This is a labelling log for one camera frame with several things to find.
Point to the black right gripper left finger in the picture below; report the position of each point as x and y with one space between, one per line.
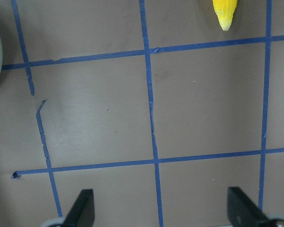
82 213

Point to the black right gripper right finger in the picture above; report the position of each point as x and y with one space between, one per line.
242 211

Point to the yellow corn cob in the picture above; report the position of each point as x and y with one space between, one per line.
225 10

